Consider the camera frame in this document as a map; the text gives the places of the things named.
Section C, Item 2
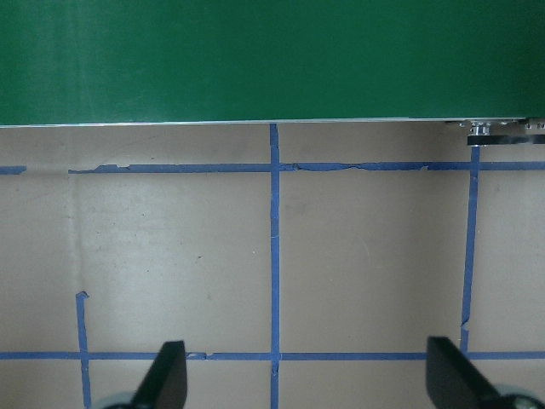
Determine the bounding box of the green belt conveyor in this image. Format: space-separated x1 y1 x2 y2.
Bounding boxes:
0 0 545 148

